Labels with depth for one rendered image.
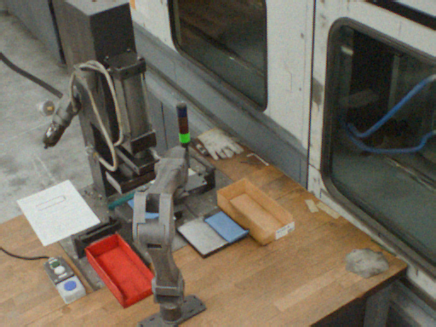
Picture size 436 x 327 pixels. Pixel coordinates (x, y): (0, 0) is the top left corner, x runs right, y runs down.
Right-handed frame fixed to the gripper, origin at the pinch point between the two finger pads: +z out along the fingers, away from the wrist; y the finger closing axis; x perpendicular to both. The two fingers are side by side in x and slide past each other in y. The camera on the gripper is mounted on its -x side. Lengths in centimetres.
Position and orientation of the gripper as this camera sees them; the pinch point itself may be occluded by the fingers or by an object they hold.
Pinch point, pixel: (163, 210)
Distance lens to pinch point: 193.3
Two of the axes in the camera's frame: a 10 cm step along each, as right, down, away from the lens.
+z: -2.1, 4.6, 8.6
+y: -4.6, -8.2, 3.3
